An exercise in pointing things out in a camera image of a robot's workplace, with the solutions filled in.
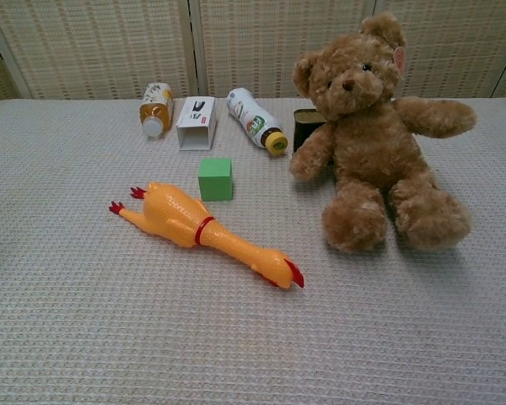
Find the brown teddy bear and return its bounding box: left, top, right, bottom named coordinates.
left=288, top=11, right=478, bottom=254

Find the green cube block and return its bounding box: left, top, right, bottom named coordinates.
left=197, top=157, right=234, bottom=203

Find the yellow rubber chicken toy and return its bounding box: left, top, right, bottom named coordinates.
left=108, top=181, right=305, bottom=290

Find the white bottle yellow cap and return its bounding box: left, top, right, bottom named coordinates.
left=225, top=87, right=288, bottom=157

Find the dark olive metal tin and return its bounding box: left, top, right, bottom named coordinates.
left=293, top=108, right=335, bottom=165

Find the white open cardboard box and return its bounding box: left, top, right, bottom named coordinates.
left=175, top=95, right=218, bottom=152

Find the orange juice bottle white cap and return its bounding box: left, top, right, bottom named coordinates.
left=138, top=82, right=175, bottom=138

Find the grey waffle weave table cloth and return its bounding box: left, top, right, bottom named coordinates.
left=0, top=96, right=506, bottom=405

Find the woven folding screen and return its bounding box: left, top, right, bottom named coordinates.
left=0, top=0, right=506, bottom=107

